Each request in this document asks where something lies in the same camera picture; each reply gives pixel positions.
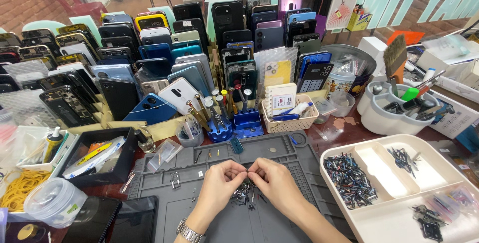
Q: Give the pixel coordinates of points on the small glass bottle black cap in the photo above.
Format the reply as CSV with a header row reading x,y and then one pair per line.
x,y
144,142

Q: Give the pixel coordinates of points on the small heap of button parts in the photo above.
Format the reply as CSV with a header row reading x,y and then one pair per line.
x,y
403,160

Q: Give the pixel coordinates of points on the bubble bag with yellow cover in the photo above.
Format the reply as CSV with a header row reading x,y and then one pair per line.
x,y
277,71

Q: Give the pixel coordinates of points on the beige plastic basket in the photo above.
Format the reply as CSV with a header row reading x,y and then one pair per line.
x,y
290,122

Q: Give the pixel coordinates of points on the gold round tin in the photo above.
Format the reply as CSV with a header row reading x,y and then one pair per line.
x,y
28,231

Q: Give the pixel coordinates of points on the clear cup with small tools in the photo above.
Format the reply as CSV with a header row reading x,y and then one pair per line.
x,y
190,134

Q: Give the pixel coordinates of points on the clear lidded plastic tub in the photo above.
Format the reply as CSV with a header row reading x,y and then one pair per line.
x,y
56,202

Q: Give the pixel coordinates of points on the black yellow glue bottle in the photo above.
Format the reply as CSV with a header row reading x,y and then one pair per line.
x,y
52,144

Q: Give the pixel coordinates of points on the black flat phone screen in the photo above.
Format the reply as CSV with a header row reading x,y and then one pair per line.
x,y
134,220

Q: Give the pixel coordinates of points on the small blue ruler tool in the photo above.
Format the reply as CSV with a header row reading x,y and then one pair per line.
x,y
236,145

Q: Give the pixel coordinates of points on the grey silicone repair mat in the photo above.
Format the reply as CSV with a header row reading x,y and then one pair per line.
x,y
179,213

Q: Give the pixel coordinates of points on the small clear zip bags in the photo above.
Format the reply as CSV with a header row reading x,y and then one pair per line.
x,y
162,155

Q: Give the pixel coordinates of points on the silver metal wristwatch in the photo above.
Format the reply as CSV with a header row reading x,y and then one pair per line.
x,y
189,231

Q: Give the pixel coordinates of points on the small empty clear cup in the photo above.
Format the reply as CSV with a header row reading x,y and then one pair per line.
x,y
342,104

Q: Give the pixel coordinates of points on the loose heap of metal parts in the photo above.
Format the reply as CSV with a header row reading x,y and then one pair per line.
x,y
243,196

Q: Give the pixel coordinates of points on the set of precision screwdrivers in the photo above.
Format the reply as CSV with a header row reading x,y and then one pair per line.
x,y
215,110

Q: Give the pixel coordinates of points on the white printed carton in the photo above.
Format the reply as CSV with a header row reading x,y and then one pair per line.
x,y
458,117

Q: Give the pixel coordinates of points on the printed metal bucket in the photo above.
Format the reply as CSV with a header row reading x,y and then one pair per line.
x,y
350,82

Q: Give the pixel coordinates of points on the round blue screwdriver stand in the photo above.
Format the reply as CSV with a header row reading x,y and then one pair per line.
x,y
220,133

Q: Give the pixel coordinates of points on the black open box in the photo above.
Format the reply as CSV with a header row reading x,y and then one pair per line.
x,y
123,157

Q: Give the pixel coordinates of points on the heap of yellow rubber bands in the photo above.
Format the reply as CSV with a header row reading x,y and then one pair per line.
x,y
20,188

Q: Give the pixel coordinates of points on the large heap of button parts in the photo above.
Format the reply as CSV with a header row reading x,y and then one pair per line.
x,y
350,181

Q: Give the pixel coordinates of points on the white open box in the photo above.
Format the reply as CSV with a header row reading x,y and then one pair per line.
x,y
33,160

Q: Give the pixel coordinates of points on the hanging white red package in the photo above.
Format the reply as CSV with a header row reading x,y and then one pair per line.
x,y
342,7

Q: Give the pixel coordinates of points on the yellow small carton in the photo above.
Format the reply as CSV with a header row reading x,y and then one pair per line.
x,y
358,20

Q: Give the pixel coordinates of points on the square blue tool stand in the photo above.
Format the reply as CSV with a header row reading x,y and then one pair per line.
x,y
247,121

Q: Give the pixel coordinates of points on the cluster of camera lens frames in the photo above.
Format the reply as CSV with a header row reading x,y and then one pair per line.
x,y
428,222

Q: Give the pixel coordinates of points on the rack of phone back covers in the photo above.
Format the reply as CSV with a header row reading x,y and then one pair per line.
x,y
157,59

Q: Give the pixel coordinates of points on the clear bags of coloured parts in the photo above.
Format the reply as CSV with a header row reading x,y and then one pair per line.
x,y
454,203

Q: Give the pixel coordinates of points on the white adhesive tape roll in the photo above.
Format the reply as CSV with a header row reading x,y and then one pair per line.
x,y
93,158

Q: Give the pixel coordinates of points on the white divided plastic tray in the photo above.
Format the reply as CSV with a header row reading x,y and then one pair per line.
x,y
393,198

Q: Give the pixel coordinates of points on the person's left hand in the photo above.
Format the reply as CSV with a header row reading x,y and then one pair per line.
x,y
215,188

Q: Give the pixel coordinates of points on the plain white box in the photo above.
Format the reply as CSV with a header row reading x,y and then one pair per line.
x,y
370,50

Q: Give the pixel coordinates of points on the person's right hand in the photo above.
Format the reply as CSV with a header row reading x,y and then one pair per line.
x,y
277,183

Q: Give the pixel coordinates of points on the small spiral notebook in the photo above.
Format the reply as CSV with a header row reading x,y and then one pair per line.
x,y
280,99

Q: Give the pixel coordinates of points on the white tool caddy with tools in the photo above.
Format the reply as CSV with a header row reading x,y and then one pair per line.
x,y
393,117

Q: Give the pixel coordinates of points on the black phone with curved edge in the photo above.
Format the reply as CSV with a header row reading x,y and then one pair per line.
x,y
91,220

